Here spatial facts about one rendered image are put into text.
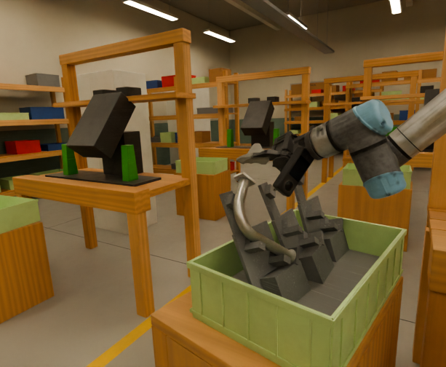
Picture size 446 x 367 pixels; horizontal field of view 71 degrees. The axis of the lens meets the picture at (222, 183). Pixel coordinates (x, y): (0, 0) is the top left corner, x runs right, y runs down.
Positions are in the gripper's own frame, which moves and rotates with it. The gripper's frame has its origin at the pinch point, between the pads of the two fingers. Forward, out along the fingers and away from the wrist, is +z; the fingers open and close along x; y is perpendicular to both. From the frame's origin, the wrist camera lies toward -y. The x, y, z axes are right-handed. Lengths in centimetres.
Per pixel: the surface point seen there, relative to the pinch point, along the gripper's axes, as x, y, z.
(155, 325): -5, -38, 35
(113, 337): -46, -33, 161
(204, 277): -3.6, -25.4, 15.2
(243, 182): 0.7, -0.6, 3.6
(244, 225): -3.2, -12.3, 3.6
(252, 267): -13.0, -19.2, 8.2
